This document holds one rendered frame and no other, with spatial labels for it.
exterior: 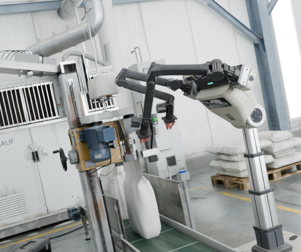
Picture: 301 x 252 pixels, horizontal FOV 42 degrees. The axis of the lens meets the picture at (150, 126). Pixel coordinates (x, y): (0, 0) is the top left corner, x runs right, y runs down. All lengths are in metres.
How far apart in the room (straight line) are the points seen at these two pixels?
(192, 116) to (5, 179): 3.85
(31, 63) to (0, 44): 1.79
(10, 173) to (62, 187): 0.72
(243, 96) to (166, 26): 5.45
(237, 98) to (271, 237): 0.98
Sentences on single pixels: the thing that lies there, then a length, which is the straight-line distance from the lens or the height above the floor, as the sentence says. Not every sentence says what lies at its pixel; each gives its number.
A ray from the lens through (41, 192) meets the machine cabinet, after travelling 5.62.
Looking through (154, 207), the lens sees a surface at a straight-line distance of 3.09.
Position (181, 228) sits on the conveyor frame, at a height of 0.39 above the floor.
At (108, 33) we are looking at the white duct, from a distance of 6.28.
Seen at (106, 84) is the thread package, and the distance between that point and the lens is 2.74.
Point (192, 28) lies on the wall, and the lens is 8.04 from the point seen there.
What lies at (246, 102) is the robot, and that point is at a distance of 2.49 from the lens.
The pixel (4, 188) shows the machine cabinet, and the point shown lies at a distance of 5.59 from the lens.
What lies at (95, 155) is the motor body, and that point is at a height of 1.13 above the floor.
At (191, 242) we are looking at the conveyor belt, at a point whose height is 0.38.
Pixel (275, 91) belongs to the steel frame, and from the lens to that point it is 8.45.
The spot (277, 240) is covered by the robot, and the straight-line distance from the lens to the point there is 2.84.
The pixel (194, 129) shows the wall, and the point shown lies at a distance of 7.76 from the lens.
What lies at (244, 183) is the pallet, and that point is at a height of 0.10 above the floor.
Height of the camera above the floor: 1.40
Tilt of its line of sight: 3 degrees down
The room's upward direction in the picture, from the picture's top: 11 degrees counter-clockwise
